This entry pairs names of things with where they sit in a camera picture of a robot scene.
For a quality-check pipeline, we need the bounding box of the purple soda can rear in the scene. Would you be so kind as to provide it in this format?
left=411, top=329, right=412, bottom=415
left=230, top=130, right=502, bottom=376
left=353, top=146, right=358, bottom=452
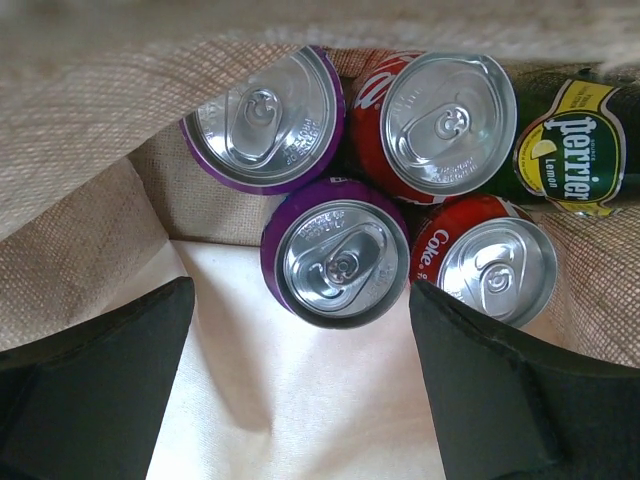
left=179, top=46, right=346, bottom=195

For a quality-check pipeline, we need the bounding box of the red coke can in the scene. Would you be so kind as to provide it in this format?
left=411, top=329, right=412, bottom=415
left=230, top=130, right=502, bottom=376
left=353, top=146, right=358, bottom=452
left=409, top=194, right=558, bottom=328

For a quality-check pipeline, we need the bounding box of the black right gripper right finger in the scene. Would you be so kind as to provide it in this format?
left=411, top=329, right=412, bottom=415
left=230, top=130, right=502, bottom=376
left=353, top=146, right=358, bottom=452
left=409, top=281, right=639, bottom=479

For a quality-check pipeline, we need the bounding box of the purple fanta can front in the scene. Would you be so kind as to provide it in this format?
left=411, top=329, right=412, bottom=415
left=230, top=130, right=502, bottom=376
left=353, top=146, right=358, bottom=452
left=260, top=177, right=409, bottom=329

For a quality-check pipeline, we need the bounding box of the red soda can rear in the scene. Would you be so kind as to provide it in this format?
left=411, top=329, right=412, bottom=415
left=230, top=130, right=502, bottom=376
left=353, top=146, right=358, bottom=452
left=350, top=51, right=518, bottom=205

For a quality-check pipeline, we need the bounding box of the pink patterned canvas bag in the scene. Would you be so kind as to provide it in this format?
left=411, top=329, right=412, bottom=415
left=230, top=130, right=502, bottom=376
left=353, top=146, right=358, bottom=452
left=1, top=1, right=639, bottom=479

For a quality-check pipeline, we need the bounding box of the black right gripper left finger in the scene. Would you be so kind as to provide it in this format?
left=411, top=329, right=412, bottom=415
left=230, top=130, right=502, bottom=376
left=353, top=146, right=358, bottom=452
left=1, top=277, right=195, bottom=479

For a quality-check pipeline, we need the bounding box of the dark glass bottle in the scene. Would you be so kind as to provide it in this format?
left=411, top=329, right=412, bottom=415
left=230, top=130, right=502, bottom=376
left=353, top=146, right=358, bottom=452
left=482, top=64, right=639, bottom=217

